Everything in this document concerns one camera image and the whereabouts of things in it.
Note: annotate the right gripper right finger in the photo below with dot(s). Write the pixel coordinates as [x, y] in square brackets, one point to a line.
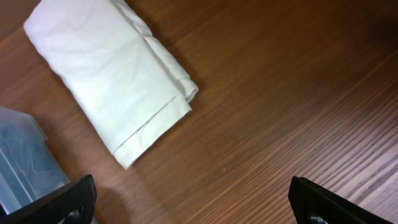
[311, 203]

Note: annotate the clear plastic storage bin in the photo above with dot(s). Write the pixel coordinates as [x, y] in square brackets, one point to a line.
[34, 189]

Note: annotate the blue denim jeans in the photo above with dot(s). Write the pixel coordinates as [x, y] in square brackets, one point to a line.
[28, 169]

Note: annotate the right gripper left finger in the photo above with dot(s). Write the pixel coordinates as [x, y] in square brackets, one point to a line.
[73, 203]

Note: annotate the cream white cloth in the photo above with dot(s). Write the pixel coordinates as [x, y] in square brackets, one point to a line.
[128, 84]

